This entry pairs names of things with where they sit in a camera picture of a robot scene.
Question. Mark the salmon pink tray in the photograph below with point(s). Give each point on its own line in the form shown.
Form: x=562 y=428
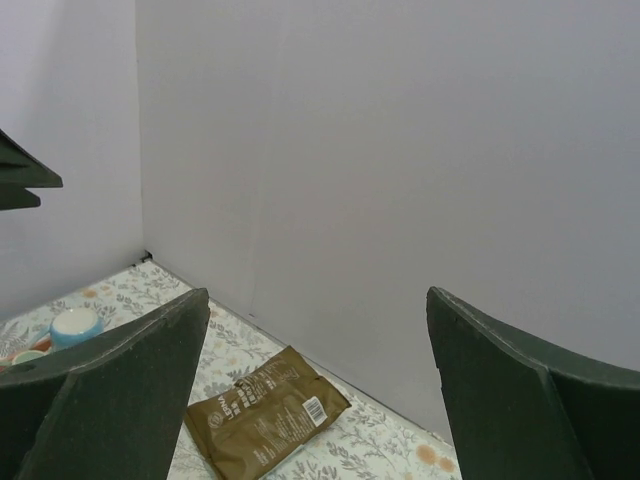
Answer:
x=44 y=344

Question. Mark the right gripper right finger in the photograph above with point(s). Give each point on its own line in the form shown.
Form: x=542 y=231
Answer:
x=520 y=407

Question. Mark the green mug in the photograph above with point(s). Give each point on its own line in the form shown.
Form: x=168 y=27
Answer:
x=26 y=356

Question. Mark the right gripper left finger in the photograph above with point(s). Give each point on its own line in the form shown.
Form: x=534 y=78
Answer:
x=110 y=407

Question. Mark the brown snack bag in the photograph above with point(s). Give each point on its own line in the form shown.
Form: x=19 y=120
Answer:
x=267 y=415

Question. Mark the light blue mug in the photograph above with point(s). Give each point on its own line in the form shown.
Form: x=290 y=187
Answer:
x=74 y=326

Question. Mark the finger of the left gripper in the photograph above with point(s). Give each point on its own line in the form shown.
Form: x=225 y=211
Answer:
x=19 y=168
x=15 y=198

